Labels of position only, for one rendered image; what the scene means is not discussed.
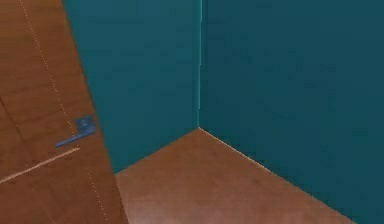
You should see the brown wooden room door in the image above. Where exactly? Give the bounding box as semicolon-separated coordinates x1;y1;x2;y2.
0;0;130;224

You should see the blue lever door handle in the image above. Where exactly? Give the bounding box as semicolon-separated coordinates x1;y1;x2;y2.
54;114;98;149

